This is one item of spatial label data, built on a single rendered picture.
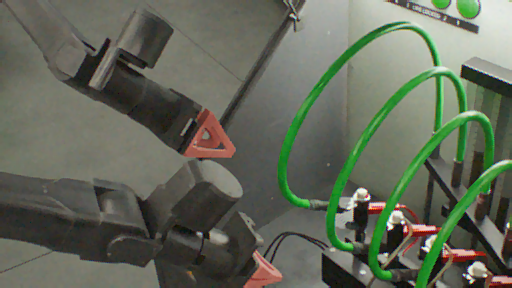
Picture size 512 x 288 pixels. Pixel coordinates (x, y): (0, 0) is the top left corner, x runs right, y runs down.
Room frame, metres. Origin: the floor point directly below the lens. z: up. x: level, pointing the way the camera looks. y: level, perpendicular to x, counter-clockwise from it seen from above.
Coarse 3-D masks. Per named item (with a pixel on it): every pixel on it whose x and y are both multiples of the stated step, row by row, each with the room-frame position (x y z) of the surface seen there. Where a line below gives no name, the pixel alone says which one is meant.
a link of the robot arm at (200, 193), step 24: (192, 168) 0.54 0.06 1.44; (216, 168) 0.56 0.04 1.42; (168, 192) 0.53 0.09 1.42; (192, 192) 0.52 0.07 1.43; (216, 192) 0.52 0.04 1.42; (240, 192) 0.54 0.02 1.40; (144, 216) 0.53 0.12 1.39; (168, 216) 0.50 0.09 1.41; (192, 216) 0.51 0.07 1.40; (216, 216) 0.52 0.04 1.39; (120, 240) 0.47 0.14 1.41; (144, 240) 0.48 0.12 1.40; (144, 264) 0.48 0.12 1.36
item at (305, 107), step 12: (396, 24) 0.88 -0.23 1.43; (408, 24) 0.89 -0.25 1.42; (372, 36) 0.85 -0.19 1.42; (420, 36) 0.92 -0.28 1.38; (348, 48) 0.83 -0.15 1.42; (360, 48) 0.83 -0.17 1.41; (432, 48) 0.93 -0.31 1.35; (336, 60) 0.81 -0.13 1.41; (348, 60) 0.82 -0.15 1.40; (336, 72) 0.80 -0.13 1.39; (324, 84) 0.79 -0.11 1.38; (312, 96) 0.78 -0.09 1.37; (300, 108) 0.77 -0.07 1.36; (300, 120) 0.76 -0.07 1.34; (288, 132) 0.76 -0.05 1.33; (432, 132) 0.96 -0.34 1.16; (288, 144) 0.75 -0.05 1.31; (288, 156) 0.75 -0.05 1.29; (288, 192) 0.75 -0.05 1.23; (300, 204) 0.76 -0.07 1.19
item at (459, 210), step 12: (492, 168) 0.65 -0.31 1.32; (504, 168) 0.65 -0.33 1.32; (480, 180) 0.63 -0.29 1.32; (468, 192) 0.62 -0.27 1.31; (468, 204) 0.61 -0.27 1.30; (456, 216) 0.60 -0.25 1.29; (444, 228) 0.59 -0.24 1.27; (444, 240) 0.58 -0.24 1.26; (504, 240) 0.70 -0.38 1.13; (432, 252) 0.58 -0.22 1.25; (504, 252) 0.69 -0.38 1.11; (432, 264) 0.57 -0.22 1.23; (420, 276) 0.57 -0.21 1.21
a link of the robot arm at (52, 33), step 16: (16, 0) 0.95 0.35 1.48; (32, 0) 0.93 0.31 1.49; (48, 0) 0.94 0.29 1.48; (16, 16) 0.92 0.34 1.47; (32, 16) 0.89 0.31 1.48; (48, 16) 0.87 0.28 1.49; (64, 16) 0.90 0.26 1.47; (32, 32) 0.87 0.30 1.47; (48, 32) 0.84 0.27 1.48; (64, 32) 0.81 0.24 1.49; (48, 48) 0.80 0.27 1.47; (80, 48) 0.76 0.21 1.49; (96, 48) 0.82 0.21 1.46; (48, 64) 0.77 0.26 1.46; (64, 80) 0.73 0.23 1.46
